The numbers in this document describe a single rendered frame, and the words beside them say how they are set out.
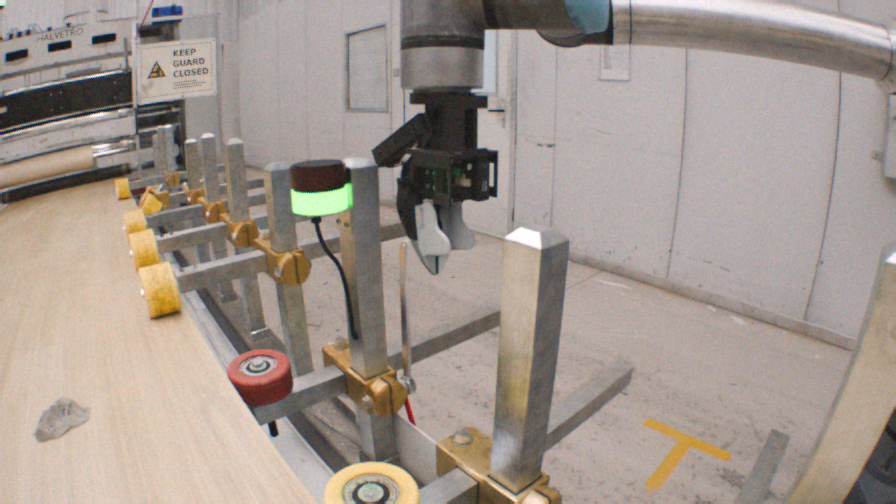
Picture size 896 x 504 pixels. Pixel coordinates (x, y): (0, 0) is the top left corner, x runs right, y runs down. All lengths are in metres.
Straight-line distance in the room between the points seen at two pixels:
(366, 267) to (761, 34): 0.56
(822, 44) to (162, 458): 0.88
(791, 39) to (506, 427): 0.56
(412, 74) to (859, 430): 0.47
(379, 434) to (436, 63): 0.47
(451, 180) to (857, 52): 0.56
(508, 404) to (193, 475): 0.29
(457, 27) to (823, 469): 0.47
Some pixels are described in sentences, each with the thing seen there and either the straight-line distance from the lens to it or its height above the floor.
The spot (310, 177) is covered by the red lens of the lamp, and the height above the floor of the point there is 1.13.
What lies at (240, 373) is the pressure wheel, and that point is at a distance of 0.58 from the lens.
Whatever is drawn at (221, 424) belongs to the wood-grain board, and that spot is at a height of 0.90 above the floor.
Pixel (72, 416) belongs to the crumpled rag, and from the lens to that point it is 0.60.
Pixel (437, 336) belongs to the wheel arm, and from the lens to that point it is 0.71.
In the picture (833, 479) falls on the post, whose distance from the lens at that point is 0.31.
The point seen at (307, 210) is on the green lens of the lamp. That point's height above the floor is 1.10.
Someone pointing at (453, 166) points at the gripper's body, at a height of 1.13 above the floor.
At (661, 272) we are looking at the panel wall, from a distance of 3.30.
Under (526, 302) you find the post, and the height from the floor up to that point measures 1.06.
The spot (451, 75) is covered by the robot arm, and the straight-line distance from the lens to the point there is 0.48.
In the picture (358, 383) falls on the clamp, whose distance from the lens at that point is 0.61.
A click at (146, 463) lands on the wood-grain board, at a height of 0.90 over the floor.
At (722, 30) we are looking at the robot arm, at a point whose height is 1.31.
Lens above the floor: 1.21
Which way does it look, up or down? 19 degrees down
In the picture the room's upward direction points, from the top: straight up
